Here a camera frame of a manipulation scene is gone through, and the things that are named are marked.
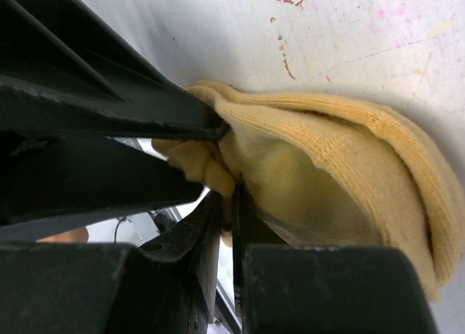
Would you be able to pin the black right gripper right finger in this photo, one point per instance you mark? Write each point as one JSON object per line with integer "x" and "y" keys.
{"x": 281, "y": 288}

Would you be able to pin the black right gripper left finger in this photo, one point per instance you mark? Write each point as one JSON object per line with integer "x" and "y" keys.
{"x": 72, "y": 288}

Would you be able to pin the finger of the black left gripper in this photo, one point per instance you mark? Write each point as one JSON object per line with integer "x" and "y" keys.
{"x": 61, "y": 178}
{"x": 65, "y": 71}

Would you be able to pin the yellow sock pair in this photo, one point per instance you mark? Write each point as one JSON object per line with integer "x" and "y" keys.
{"x": 330, "y": 170}

